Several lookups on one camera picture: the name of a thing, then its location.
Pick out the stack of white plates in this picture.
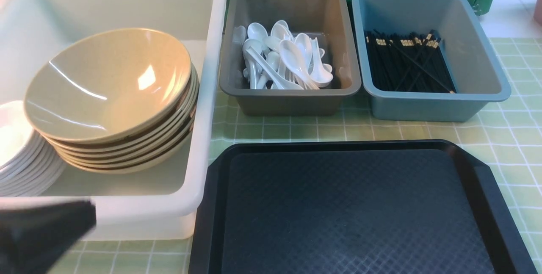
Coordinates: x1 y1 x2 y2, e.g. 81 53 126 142
0 100 66 197

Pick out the pile of white spoons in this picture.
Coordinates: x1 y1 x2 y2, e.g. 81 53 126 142
232 20 335 89

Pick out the stack of tan bowls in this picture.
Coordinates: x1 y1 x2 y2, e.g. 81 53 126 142
42 64 199 175

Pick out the pile of black chopsticks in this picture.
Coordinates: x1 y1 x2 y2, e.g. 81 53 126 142
364 29 457 93

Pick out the black serving tray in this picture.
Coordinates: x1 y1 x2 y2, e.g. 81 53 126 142
188 139 537 274

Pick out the large white plastic tub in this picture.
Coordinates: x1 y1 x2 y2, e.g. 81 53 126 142
1 0 227 241

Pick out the blue plastic bin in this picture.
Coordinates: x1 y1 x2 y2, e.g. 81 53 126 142
352 0 511 122

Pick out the tan noodle bowl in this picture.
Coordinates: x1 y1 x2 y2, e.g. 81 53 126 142
23 28 197 144

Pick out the grey plastic bin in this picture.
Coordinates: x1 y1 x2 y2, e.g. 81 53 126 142
218 0 362 116

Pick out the white soup spoon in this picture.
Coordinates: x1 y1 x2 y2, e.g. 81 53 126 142
279 40 320 89

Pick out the green checkered tablecloth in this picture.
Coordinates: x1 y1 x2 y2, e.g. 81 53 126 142
47 37 542 274

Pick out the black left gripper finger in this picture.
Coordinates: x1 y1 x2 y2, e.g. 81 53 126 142
0 199 97 274

